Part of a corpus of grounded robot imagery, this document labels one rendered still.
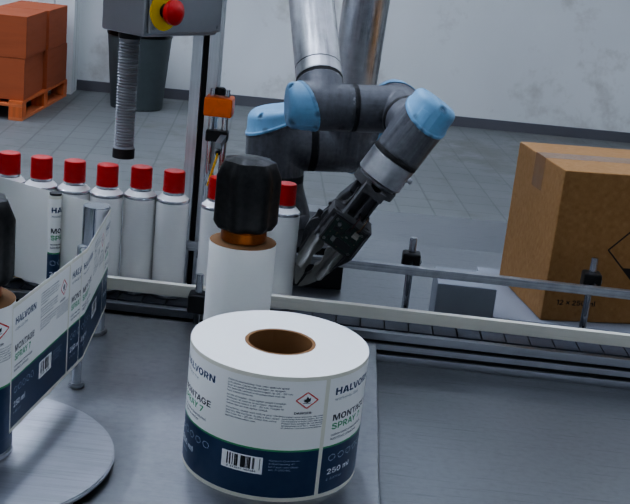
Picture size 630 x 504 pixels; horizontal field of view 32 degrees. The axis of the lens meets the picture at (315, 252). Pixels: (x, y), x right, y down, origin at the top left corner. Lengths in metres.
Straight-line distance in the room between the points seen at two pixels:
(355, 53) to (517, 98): 7.17
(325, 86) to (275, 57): 7.22
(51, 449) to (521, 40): 8.08
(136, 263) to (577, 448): 0.73
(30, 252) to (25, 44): 5.97
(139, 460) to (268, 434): 0.17
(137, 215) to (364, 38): 0.57
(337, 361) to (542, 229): 0.86
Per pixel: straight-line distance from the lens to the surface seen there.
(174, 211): 1.74
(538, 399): 1.72
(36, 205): 1.69
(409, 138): 1.66
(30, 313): 1.25
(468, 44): 9.08
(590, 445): 1.60
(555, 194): 1.96
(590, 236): 1.98
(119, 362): 1.54
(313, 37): 1.80
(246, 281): 1.44
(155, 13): 1.72
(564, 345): 1.81
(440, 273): 1.81
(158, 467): 1.28
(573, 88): 9.31
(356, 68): 2.09
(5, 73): 7.71
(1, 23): 7.68
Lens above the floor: 1.48
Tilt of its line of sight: 17 degrees down
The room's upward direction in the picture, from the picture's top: 6 degrees clockwise
